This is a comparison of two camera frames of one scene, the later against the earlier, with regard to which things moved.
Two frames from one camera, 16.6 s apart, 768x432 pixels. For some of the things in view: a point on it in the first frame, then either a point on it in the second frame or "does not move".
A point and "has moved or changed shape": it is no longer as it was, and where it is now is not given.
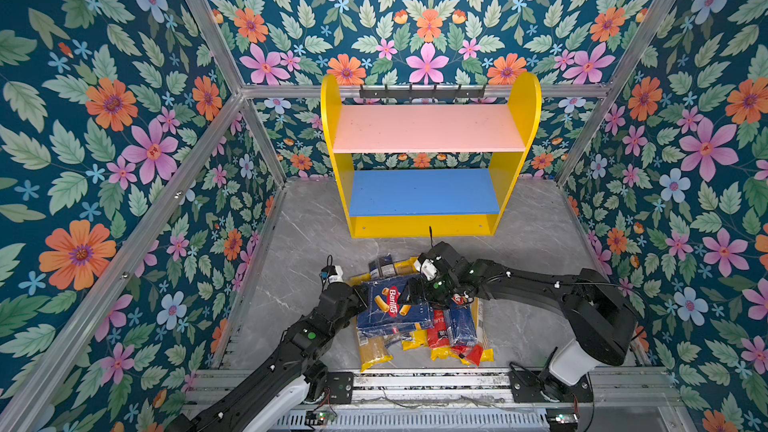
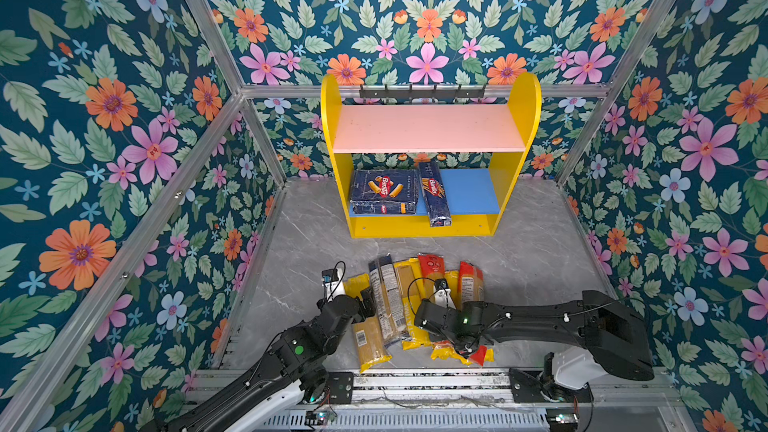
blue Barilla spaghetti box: (462, 324) has moved or changed shape
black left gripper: (359, 300) does not move
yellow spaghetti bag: (373, 351) does not move
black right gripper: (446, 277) to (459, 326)
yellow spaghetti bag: (419, 338) to (442, 351)
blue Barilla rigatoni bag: (386, 315) to (384, 191)
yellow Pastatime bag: (356, 280) to (412, 289)
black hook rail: (422, 93) does not move
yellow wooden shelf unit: (382, 203) does not move
